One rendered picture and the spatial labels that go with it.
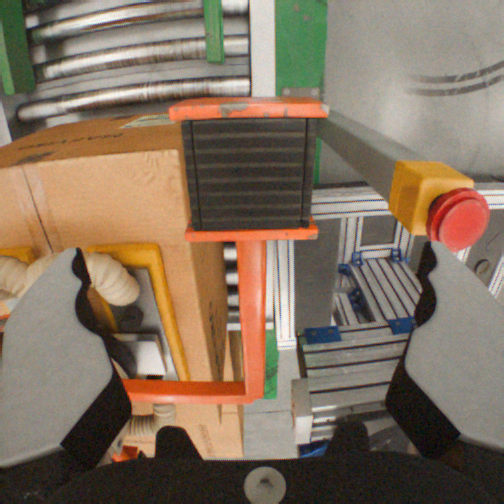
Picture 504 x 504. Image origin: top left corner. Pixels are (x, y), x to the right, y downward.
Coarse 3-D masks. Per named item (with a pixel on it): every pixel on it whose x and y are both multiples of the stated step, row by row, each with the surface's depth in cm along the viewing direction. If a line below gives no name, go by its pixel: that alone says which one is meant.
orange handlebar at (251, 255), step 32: (256, 256) 22; (256, 288) 23; (0, 320) 26; (256, 320) 25; (256, 352) 27; (128, 384) 32; (160, 384) 33; (192, 384) 33; (224, 384) 33; (256, 384) 30
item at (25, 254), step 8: (0, 248) 37; (8, 248) 36; (16, 248) 36; (24, 248) 36; (16, 256) 36; (24, 256) 36; (32, 256) 37; (16, 296) 39; (8, 304) 40; (16, 304) 40; (8, 312) 41
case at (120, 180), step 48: (48, 144) 41; (96, 144) 37; (144, 144) 34; (0, 192) 33; (48, 192) 33; (96, 192) 33; (144, 192) 34; (0, 240) 36; (48, 240) 37; (96, 240) 37; (144, 240) 37; (192, 288) 41; (192, 336) 47
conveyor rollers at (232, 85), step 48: (48, 0) 49; (192, 0) 52; (240, 0) 52; (144, 48) 57; (192, 48) 57; (240, 48) 58; (96, 96) 62; (144, 96) 63; (192, 96) 64; (240, 96) 65
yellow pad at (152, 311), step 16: (112, 256) 36; (128, 256) 36; (144, 256) 36; (160, 256) 37; (128, 272) 36; (144, 272) 37; (160, 272) 38; (144, 288) 38; (160, 288) 39; (112, 304) 39; (128, 304) 39; (144, 304) 39; (160, 304) 40; (112, 320) 42; (128, 320) 38; (144, 320) 41; (160, 320) 41; (160, 336) 43; (176, 336) 44; (176, 352) 46; (176, 368) 48
